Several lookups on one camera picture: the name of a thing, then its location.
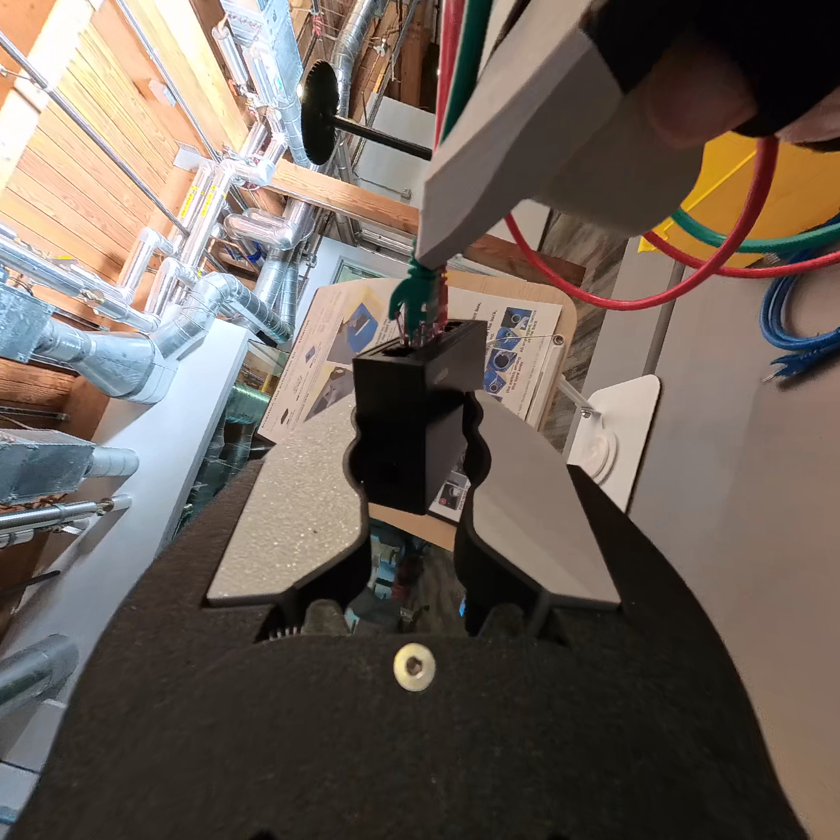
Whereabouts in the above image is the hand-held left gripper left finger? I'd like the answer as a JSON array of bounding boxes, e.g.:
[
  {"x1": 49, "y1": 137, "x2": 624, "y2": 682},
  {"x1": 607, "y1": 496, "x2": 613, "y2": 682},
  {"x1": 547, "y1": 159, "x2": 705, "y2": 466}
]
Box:
[{"x1": 205, "y1": 400, "x2": 371, "y2": 627}]

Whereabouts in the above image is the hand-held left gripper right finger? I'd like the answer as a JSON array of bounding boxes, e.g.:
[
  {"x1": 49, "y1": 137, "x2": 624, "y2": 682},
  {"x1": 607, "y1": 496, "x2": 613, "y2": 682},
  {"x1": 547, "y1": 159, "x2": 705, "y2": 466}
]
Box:
[{"x1": 454, "y1": 390, "x2": 622, "y2": 632}]

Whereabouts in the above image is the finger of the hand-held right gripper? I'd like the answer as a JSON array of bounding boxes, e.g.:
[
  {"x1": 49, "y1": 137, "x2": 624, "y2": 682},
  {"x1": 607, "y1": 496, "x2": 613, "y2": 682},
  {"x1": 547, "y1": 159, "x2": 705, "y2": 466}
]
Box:
[{"x1": 415, "y1": 0, "x2": 623, "y2": 269}]

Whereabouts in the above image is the black network switch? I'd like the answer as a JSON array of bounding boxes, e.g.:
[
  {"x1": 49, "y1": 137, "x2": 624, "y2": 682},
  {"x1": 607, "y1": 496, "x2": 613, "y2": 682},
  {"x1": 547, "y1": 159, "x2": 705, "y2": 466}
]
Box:
[{"x1": 352, "y1": 319, "x2": 490, "y2": 516}]

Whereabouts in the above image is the red ethernet cable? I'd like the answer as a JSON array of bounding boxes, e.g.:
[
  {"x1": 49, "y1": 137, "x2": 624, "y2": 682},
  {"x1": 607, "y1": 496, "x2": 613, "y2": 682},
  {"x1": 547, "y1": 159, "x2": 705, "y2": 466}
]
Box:
[{"x1": 430, "y1": 0, "x2": 840, "y2": 342}]

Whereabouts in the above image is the green ethernet cable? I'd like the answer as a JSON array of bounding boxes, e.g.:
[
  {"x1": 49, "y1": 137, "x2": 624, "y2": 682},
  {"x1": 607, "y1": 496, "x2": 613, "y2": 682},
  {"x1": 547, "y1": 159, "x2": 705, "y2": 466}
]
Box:
[{"x1": 388, "y1": 0, "x2": 840, "y2": 342}]

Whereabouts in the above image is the blue ethernet cable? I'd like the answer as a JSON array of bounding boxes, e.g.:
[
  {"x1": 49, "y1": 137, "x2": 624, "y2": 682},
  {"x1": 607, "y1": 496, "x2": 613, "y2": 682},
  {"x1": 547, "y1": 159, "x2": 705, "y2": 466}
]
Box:
[{"x1": 760, "y1": 262, "x2": 840, "y2": 385}]

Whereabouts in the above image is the person's right hand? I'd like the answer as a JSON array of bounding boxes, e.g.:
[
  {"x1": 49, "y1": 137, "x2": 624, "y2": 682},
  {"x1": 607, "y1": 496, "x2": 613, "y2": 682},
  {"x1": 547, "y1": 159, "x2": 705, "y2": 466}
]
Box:
[{"x1": 646, "y1": 42, "x2": 762, "y2": 151}]

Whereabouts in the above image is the wooden board with instruction sheet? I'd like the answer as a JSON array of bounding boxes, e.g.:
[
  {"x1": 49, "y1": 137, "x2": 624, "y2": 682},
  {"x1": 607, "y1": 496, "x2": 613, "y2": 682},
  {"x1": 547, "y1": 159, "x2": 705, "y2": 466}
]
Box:
[{"x1": 259, "y1": 266, "x2": 578, "y2": 552}]

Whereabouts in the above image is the white sign stand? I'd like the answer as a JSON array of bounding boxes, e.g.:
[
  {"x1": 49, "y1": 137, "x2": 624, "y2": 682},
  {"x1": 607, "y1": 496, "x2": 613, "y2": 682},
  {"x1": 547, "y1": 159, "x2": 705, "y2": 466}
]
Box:
[{"x1": 525, "y1": 335, "x2": 662, "y2": 517}]

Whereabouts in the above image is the yellow plastic bin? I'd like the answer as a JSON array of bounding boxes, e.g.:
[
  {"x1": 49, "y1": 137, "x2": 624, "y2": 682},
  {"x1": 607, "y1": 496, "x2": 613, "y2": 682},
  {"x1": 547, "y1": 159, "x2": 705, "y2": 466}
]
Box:
[{"x1": 638, "y1": 128, "x2": 840, "y2": 271}]

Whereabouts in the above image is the grey metal pipe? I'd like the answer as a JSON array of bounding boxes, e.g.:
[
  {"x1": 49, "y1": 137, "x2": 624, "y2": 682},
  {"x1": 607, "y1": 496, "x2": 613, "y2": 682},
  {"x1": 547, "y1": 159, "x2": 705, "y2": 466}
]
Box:
[{"x1": 0, "y1": 495, "x2": 132, "y2": 549}]

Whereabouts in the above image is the shiny insulated pipe cluster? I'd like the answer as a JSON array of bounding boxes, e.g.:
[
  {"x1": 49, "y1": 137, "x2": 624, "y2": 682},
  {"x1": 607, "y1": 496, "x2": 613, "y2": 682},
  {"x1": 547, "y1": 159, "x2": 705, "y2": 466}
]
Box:
[{"x1": 0, "y1": 121, "x2": 319, "y2": 332}]

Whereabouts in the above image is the silver spiral duct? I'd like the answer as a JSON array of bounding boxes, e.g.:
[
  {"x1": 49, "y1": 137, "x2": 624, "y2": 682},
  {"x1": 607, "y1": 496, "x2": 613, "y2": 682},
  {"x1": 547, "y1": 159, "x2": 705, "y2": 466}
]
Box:
[
  {"x1": 327, "y1": 0, "x2": 395, "y2": 93},
  {"x1": 0, "y1": 633, "x2": 81, "y2": 726}
]

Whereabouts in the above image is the brown wooden rail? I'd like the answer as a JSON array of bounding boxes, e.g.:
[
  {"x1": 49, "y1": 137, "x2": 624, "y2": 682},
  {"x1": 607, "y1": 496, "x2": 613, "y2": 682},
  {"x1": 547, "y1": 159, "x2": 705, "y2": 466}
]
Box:
[{"x1": 266, "y1": 159, "x2": 586, "y2": 287}]

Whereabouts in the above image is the black round pedestal base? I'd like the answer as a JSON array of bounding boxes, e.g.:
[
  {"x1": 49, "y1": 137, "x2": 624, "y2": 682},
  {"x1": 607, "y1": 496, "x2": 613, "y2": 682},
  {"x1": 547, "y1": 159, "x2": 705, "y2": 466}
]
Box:
[{"x1": 298, "y1": 58, "x2": 435, "y2": 166}]

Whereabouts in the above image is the silver elbow duct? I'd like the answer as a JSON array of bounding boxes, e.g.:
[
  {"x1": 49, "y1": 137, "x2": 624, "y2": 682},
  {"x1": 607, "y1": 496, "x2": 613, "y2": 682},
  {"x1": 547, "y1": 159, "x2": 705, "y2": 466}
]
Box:
[{"x1": 29, "y1": 271, "x2": 293, "y2": 406}]

